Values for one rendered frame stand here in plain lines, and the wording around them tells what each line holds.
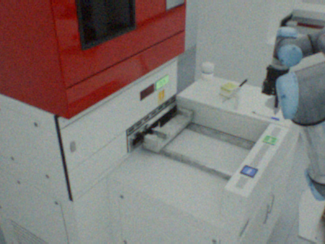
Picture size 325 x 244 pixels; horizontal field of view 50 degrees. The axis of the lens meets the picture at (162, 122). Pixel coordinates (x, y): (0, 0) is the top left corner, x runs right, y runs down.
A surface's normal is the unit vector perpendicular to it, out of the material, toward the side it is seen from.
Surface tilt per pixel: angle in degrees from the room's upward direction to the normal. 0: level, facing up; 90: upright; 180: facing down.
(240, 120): 90
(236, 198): 90
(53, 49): 90
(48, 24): 90
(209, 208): 0
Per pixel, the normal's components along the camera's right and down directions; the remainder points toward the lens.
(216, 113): -0.54, 0.44
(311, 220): 0.00, -0.85
